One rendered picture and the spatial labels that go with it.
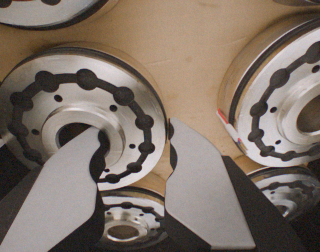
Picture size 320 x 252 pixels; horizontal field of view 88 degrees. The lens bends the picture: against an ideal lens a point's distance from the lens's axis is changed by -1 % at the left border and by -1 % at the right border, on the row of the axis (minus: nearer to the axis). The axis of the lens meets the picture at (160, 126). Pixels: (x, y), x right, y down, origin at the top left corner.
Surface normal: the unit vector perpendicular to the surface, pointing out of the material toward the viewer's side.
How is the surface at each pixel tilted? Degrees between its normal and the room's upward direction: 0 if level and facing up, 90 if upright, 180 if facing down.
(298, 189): 0
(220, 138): 0
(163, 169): 0
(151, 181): 90
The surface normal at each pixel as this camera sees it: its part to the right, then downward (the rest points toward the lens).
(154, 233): 0.07, 0.54
